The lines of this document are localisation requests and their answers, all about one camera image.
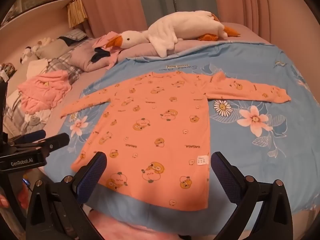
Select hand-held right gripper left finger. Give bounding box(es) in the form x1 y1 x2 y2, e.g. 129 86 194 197
26 151 108 240

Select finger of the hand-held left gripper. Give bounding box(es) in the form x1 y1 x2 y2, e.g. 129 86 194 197
14 129 47 143
14 133 70 153

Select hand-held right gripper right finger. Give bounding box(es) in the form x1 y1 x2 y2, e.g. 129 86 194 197
211 151 293 240

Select orange cartoon print shirt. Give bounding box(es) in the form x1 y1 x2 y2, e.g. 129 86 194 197
60 71 292 212

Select pile of grey white clothes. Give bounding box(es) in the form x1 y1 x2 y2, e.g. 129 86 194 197
4 104 53 137

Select blue floral blanket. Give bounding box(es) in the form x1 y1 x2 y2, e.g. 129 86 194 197
44 40 318 230

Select pink fluffy garment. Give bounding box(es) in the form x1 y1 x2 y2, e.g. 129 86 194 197
17 70 72 114

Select white folded cloth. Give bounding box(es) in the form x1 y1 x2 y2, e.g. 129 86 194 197
26 58 49 75

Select floral cloth bundle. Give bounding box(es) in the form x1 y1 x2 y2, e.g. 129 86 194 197
0 61 16 81

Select plaid pillow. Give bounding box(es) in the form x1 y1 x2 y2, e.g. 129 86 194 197
47 49 84 85

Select small plush toys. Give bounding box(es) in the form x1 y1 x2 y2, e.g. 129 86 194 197
20 37 52 64

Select mauve pillow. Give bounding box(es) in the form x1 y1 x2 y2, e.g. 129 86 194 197
69 39 120 72

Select grey pillow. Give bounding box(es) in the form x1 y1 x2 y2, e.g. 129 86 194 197
35 39 74 61

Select dark navy cloth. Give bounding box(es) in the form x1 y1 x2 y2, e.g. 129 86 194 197
90 48 111 64

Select light pink cloth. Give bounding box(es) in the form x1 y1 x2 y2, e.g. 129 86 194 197
92 31 123 70

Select striped folded cloth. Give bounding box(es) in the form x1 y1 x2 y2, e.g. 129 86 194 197
57 28 90 42

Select straw colour fringe tassel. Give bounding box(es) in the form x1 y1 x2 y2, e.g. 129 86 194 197
66 0 88 28

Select white goose plush toy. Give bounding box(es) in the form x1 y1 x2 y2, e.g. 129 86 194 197
104 10 241 58

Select white wall shelf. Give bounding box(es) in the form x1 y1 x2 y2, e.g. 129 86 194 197
0 0 76 28

